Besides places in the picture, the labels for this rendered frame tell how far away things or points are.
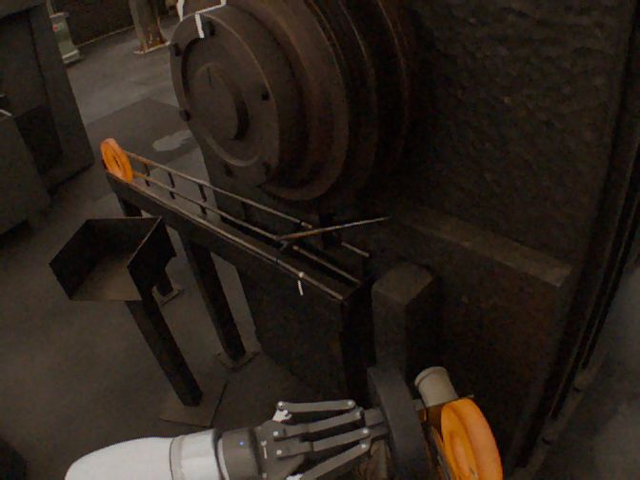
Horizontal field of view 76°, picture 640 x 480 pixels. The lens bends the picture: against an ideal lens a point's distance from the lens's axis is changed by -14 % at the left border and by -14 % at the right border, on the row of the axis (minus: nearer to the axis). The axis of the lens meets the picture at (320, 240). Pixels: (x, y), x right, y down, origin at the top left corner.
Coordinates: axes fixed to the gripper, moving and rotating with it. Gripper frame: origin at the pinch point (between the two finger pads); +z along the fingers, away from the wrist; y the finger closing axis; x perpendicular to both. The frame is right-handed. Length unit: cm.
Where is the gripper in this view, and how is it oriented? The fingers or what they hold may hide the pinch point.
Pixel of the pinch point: (395, 418)
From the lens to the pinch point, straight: 57.8
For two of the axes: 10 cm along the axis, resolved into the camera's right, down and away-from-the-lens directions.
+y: 2.1, 5.7, -8.0
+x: -1.8, -7.8, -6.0
